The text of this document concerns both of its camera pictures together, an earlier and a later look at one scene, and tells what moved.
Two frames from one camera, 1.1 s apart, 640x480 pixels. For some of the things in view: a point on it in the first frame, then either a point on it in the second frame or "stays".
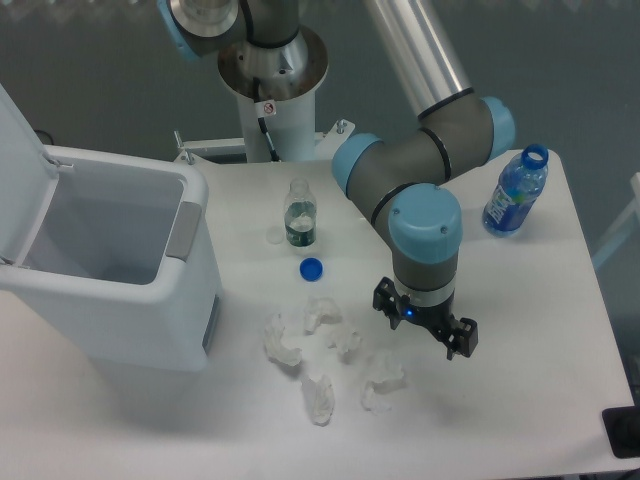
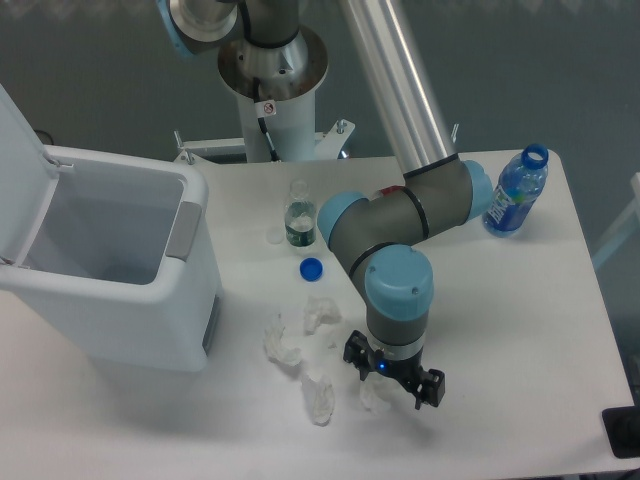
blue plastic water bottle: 520,185 stays
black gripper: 461,334 → 408,372
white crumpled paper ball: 276,350 stays
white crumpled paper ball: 340,339 stays
